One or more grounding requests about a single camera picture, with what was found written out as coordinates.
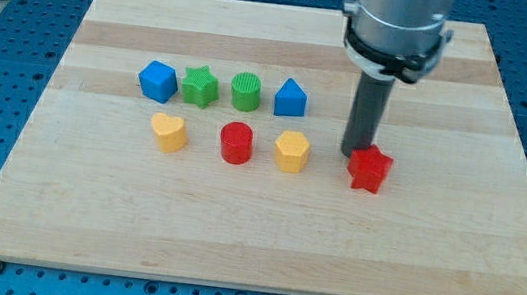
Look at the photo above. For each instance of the green cylinder block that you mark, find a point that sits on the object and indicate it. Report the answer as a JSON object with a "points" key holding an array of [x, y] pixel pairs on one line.
{"points": [[245, 89]]}

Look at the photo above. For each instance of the green star block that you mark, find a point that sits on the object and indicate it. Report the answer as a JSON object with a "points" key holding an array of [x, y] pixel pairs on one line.
{"points": [[200, 86]]}

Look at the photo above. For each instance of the red star block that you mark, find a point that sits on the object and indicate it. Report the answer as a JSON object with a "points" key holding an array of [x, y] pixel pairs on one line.
{"points": [[369, 168]]}

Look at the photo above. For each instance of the blue triangle block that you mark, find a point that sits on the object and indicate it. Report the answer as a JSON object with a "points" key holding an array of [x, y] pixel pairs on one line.
{"points": [[290, 100]]}

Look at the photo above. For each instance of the yellow heart block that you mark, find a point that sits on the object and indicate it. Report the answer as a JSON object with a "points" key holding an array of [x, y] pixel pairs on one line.
{"points": [[170, 132]]}

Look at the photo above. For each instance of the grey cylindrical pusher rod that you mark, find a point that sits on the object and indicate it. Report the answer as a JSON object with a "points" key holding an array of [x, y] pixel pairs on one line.
{"points": [[366, 112]]}

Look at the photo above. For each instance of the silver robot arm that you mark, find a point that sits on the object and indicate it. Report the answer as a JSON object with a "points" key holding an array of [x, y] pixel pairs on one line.
{"points": [[401, 39]]}

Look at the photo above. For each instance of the red cylinder block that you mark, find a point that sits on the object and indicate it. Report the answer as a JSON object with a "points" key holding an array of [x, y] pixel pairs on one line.
{"points": [[236, 142]]}

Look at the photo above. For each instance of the blue cube block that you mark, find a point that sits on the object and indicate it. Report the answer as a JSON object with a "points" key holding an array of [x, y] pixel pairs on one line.
{"points": [[158, 81]]}

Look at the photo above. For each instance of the wooden board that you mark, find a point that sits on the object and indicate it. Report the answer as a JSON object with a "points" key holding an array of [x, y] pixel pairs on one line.
{"points": [[86, 187]]}

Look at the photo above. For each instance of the yellow hexagon block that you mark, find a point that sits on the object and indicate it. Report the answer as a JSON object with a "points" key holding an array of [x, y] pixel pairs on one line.
{"points": [[291, 152]]}

